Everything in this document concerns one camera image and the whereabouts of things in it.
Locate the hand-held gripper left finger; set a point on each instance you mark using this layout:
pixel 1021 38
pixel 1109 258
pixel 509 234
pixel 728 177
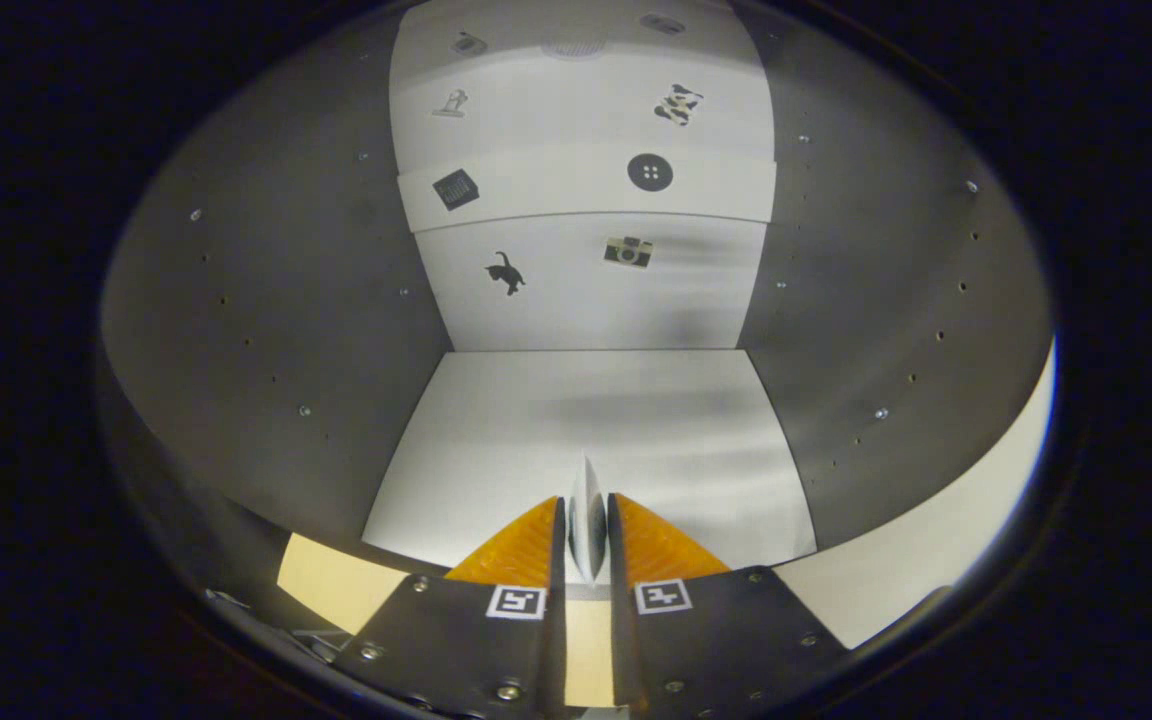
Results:
pixel 557 650

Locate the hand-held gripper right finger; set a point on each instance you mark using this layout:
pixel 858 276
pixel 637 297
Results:
pixel 618 650

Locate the white cabinet bottom board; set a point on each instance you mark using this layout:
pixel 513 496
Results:
pixel 536 430

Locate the grey cabinet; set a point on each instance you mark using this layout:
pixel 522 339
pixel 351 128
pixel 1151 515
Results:
pixel 286 300

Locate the white cabinet shelf board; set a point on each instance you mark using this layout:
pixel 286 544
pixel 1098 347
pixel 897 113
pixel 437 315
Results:
pixel 556 190

